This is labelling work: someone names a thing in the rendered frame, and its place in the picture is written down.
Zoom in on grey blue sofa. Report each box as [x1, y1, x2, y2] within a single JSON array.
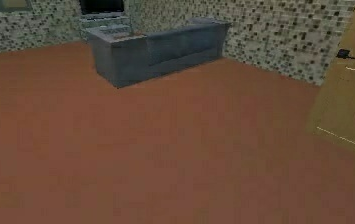
[[86, 17, 233, 89]]

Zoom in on pale grey television stand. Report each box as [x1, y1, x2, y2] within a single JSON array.
[[79, 12, 133, 41]]

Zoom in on black television set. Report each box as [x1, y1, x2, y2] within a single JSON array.
[[78, 0, 126, 16]]

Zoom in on tan wooden room door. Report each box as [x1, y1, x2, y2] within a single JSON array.
[[305, 0, 355, 155]]

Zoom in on black door handle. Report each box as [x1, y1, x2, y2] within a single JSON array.
[[335, 48, 355, 62]]

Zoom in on framed wall picture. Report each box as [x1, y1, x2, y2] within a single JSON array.
[[0, 0, 34, 14]]

